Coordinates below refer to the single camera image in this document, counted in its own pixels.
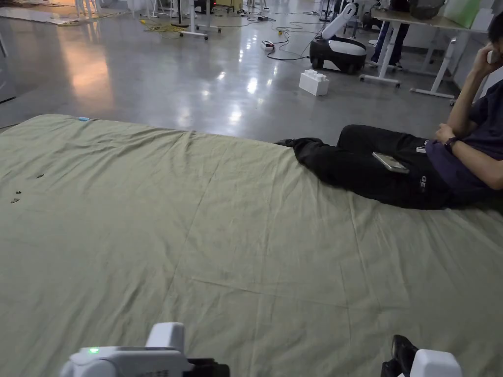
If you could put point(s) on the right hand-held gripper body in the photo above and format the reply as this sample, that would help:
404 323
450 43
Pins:
434 365

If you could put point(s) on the white power strip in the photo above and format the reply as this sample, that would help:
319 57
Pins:
268 45

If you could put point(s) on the bed with pale green sheet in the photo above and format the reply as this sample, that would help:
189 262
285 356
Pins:
196 235

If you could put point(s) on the white and black robot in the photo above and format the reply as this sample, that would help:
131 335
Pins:
346 49

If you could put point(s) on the white-legged desk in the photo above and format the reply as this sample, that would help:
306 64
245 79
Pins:
416 17

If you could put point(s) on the white studded plastic block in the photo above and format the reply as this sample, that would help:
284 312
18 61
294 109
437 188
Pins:
313 83

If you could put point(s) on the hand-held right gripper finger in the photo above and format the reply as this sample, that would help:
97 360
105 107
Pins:
401 351

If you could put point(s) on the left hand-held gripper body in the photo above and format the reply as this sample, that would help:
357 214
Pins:
118 361

